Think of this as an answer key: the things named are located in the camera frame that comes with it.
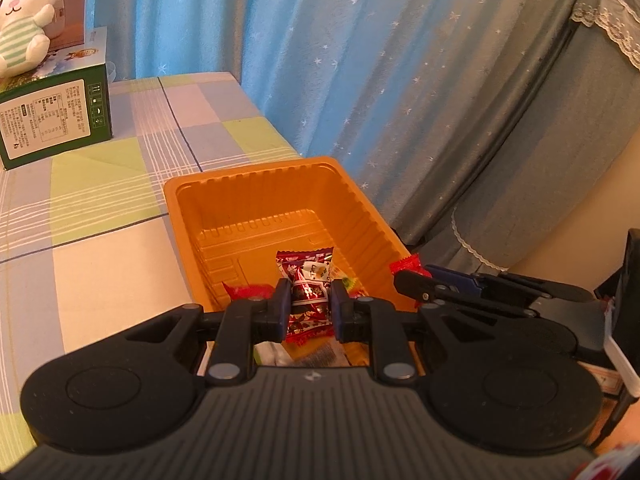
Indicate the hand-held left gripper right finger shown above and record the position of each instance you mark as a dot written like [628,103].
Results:
[339,310]

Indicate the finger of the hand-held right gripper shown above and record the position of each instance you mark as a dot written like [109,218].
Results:
[455,276]
[415,285]

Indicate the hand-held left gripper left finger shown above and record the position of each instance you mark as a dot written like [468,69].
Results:
[282,310]

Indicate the red patterned candy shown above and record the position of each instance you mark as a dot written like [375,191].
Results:
[407,263]
[310,300]

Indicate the yellow green candy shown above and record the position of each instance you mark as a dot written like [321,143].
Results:
[350,282]

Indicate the clear dark snack bar packet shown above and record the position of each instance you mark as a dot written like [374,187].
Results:
[320,357]

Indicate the orange plastic tray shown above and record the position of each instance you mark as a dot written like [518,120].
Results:
[250,200]

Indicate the black object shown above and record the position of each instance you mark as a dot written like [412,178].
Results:
[631,260]

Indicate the grey lace-trimmed cover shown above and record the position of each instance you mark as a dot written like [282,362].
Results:
[550,160]

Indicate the grey star curtain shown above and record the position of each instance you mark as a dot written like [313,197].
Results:
[475,85]

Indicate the green cardboard box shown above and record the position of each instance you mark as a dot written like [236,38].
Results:
[50,120]

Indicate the beige printed box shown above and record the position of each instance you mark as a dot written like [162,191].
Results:
[72,5]

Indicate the white bunny plush toy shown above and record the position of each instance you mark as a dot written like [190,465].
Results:
[22,25]

